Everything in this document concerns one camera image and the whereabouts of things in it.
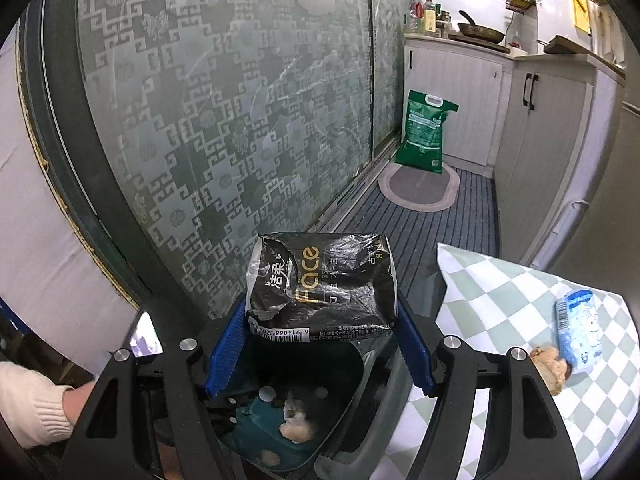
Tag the grey oval mat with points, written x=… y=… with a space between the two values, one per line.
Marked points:
x=415 y=190

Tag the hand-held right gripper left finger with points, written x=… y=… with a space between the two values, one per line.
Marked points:
x=225 y=355

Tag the yellow hanging bag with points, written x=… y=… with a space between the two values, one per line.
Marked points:
x=582 y=10

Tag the patterned glass sliding door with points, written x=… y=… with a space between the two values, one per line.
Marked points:
x=200 y=135
x=390 y=60

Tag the teal plastic bin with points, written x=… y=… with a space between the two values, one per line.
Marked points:
x=250 y=422

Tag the blue white packet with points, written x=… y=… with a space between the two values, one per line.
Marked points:
x=577 y=330

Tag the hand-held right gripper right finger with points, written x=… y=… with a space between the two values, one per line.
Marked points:
x=411 y=342

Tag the green white checked tablecloth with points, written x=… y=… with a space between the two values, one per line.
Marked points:
x=500 y=310

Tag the black frying pan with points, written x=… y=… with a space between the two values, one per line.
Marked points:
x=482 y=34

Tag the person's left forearm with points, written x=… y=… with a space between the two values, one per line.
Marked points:
x=30 y=405

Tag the white kitchen cabinet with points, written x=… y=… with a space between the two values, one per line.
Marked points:
x=450 y=95
x=550 y=135

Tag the black tissue packet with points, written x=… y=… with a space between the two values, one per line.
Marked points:
x=320 y=285

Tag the row of condiment bottles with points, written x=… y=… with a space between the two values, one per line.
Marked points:
x=427 y=17

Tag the green rice bag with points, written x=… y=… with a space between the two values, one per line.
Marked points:
x=425 y=132

